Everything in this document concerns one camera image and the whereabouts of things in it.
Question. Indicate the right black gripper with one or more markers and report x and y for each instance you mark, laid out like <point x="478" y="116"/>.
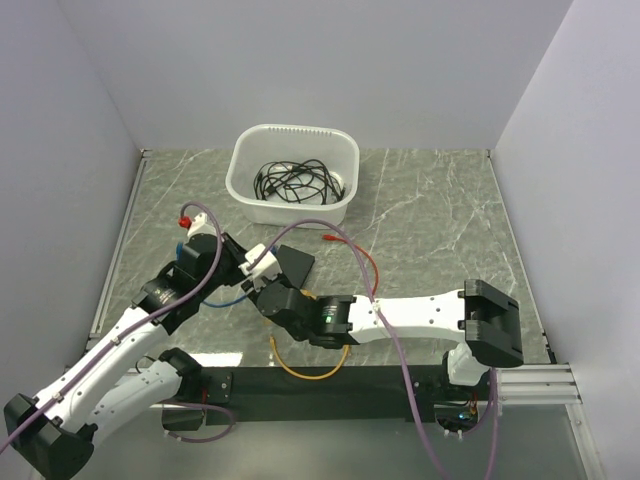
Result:
<point x="250" y="289"/>

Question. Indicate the black network switch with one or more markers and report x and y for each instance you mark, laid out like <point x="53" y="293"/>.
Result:
<point x="296" y="265"/>

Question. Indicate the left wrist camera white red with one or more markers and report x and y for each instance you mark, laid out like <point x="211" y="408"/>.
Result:
<point x="197" y="225"/>

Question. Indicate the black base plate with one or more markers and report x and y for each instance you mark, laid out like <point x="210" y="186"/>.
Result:
<point x="255" y="394"/>

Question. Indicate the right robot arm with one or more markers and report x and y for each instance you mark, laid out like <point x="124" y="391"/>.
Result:
<point x="482" y="322"/>

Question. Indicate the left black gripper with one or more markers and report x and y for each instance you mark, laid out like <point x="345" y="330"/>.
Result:
<point x="237" y="252"/>

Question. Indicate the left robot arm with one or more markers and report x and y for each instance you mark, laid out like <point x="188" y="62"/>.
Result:
<point x="57" y="430"/>

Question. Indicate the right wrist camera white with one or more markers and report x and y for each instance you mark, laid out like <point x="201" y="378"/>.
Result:
<point x="260" y="266"/>

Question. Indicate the white plastic tub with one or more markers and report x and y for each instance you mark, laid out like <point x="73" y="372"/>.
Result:
<point x="280" y="174"/>

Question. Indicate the aluminium rail frame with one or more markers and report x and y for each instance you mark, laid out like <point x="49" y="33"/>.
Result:
<point x="430" y="219"/>

